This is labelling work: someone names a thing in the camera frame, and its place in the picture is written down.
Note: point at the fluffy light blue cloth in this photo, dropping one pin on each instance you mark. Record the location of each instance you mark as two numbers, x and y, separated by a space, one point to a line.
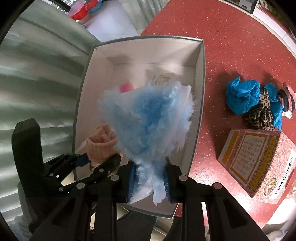
149 123

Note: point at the pink and black sock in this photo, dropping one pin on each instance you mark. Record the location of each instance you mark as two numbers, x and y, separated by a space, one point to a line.
287 97

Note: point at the peach knitted sock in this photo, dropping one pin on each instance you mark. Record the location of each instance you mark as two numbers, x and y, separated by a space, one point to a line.
100 145

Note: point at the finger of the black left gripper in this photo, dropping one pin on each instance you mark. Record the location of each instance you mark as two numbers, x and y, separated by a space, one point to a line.
57 169
101 172

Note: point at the grey cardboard storage box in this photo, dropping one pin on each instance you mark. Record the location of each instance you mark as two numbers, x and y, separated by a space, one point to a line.
137 60

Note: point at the red plastic basins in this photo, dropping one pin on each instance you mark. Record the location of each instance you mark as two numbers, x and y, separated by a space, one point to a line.
81 9

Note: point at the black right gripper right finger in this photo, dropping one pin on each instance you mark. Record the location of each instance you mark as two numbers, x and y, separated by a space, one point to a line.
227 219

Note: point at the white patterned cloth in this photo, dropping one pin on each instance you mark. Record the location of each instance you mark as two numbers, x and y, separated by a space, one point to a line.
287 114

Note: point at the leopard print cloth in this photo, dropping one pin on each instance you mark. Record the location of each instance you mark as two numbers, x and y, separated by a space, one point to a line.
260 117

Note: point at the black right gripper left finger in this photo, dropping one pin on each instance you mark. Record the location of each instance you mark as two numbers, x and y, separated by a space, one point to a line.
117 188

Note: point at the red patterned gift box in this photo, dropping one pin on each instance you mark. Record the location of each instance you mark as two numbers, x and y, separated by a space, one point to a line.
260 161

